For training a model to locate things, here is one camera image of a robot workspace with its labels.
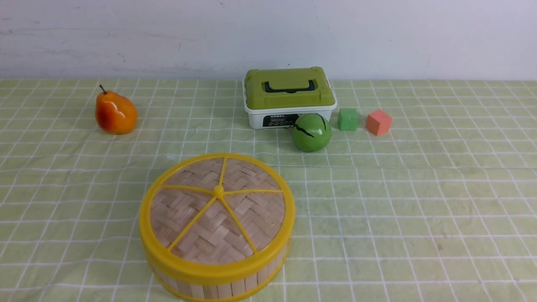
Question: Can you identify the yellow woven bamboo steamer lid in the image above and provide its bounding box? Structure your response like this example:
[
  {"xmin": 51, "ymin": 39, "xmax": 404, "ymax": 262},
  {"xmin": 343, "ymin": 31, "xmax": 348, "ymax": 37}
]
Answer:
[{"xmin": 139, "ymin": 153, "xmax": 295, "ymax": 290}]

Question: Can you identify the yellow bamboo steamer basket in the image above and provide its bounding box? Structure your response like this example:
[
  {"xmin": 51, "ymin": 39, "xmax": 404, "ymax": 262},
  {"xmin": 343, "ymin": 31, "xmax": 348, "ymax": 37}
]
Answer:
[{"xmin": 146, "ymin": 240, "xmax": 292, "ymax": 302}]

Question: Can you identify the green toy round fruit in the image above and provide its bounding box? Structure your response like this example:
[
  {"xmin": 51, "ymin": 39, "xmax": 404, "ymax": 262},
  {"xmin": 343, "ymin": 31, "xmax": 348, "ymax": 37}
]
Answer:
[{"xmin": 291, "ymin": 113, "xmax": 332, "ymax": 152}]

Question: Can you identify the green lidded white storage box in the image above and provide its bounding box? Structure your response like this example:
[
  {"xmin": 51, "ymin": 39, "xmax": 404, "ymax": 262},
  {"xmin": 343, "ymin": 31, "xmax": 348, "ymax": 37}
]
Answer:
[{"xmin": 242, "ymin": 67, "xmax": 338, "ymax": 130}]

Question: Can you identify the green foam cube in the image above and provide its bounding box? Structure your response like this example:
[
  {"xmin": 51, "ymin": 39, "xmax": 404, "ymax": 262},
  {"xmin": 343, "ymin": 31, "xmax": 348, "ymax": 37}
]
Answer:
[{"xmin": 337, "ymin": 108, "xmax": 359, "ymax": 132}]

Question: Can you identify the pink foam cube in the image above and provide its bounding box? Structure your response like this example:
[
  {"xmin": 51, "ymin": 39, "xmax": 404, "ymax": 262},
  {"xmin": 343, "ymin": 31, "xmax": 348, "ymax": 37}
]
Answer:
[{"xmin": 365, "ymin": 109, "xmax": 393, "ymax": 136}]

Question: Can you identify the orange toy pear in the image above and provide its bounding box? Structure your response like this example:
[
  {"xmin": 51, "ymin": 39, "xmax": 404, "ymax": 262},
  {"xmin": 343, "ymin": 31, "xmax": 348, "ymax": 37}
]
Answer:
[{"xmin": 94, "ymin": 85, "xmax": 138, "ymax": 135}]

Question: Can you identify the green checkered tablecloth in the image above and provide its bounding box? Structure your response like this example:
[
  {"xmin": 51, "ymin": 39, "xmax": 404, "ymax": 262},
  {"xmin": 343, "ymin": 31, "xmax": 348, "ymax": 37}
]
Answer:
[{"xmin": 0, "ymin": 78, "xmax": 537, "ymax": 302}]

